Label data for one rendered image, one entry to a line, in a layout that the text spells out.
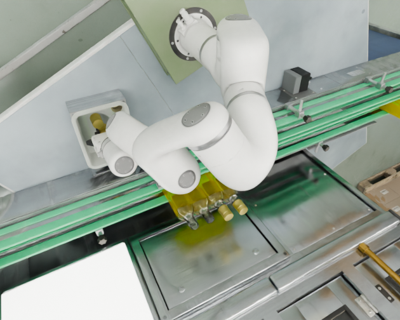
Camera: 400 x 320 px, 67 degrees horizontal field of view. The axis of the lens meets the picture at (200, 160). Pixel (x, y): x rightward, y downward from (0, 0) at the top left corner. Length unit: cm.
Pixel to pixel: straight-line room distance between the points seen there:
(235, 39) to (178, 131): 23
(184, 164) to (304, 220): 81
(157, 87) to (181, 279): 65
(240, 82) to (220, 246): 66
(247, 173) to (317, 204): 85
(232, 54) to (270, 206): 81
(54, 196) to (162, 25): 65
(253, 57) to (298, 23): 78
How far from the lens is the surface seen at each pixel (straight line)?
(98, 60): 101
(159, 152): 49
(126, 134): 69
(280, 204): 130
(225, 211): 101
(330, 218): 131
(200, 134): 44
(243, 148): 49
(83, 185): 113
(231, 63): 60
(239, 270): 106
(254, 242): 112
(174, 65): 100
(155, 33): 95
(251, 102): 55
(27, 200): 116
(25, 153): 113
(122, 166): 80
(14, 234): 111
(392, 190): 501
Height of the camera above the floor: 169
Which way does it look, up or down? 43 degrees down
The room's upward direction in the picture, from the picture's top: 141 degrees clockwise
